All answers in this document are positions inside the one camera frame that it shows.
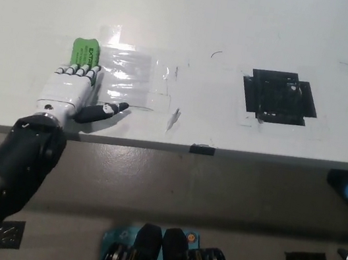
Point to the small black tape piece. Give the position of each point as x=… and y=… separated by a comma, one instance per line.
x=202, y=150

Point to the black tape square on desk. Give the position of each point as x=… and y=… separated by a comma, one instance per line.
x=278, y=97

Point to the clear tape patch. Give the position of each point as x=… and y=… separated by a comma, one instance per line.
x=129, y=76

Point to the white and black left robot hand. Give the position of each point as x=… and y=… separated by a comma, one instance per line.
x=63, y=91

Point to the green whiteboard eraser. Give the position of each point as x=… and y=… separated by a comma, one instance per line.
x=85, y=51

